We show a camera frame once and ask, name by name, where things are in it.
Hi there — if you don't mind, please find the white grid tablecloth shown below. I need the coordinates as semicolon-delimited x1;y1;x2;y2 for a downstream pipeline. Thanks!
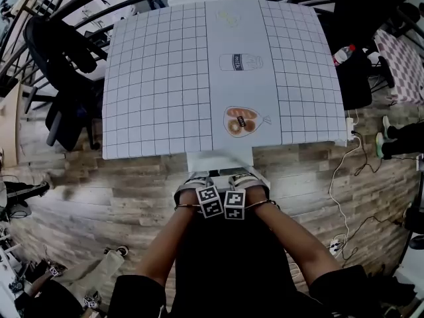
101;0;348;161

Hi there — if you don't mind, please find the red-capped water bottle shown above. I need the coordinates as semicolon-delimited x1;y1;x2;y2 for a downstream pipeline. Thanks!
332;44;356;66

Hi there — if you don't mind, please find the checkered folding table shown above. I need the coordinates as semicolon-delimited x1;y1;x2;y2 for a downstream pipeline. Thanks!
374;28;424;106

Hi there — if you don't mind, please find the person's left forearm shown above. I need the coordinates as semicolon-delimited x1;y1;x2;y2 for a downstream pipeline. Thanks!
135;190;201;288

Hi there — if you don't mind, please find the light wooden desk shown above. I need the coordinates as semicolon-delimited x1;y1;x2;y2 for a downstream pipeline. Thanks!
0;81;26;168

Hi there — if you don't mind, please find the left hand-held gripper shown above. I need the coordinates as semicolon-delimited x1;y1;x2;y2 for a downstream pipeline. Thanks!
174;172;225;219

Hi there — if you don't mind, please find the black cable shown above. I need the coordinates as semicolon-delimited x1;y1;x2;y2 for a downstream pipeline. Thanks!
341;129;420;261

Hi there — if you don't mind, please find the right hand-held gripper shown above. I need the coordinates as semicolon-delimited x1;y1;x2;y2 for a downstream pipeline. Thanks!
224;173;270;221

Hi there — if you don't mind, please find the white cable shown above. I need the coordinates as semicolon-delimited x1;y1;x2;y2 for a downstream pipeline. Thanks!
327;109;364;256

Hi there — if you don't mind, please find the person's black clothing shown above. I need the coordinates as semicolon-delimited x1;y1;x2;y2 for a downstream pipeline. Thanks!
107;210;385;318

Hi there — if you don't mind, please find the white grid-pattern table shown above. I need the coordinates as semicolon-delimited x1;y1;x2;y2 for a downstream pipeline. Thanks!
101;0;348;161

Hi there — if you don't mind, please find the white chair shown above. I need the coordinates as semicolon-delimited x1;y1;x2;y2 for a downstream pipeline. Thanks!
185;146;271;191

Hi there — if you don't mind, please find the person's right forearm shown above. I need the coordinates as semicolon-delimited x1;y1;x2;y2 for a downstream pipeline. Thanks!
244;187;334;286

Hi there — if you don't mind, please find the black mesh office chair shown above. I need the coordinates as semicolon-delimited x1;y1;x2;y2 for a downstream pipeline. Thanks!
331;0;398;112

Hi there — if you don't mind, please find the black jacket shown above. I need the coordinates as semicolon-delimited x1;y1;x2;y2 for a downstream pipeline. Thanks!
29;17;100;92

